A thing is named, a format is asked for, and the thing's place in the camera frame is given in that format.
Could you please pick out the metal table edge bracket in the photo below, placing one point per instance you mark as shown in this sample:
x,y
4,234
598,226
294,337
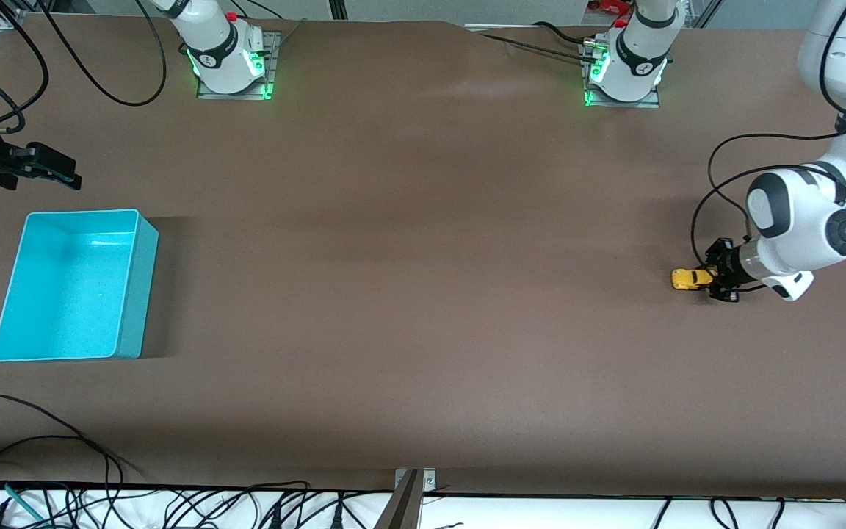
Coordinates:
x,y
412,499

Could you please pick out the turquoise plastic bin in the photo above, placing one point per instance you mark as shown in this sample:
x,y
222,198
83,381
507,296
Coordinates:
x,y
70,294

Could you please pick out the red object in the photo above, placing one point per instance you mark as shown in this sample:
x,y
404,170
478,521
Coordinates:
x,y
610,6

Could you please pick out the yellow beetle toy car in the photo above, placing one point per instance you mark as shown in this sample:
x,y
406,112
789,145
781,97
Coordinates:
x,y
689,279

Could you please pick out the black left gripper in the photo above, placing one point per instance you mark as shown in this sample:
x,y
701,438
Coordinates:
x,y
725,269

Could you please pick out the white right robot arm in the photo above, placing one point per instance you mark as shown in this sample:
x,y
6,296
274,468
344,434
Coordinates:
x,y
217,51

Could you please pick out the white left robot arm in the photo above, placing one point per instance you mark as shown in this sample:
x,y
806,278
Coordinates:
x,y
797,220

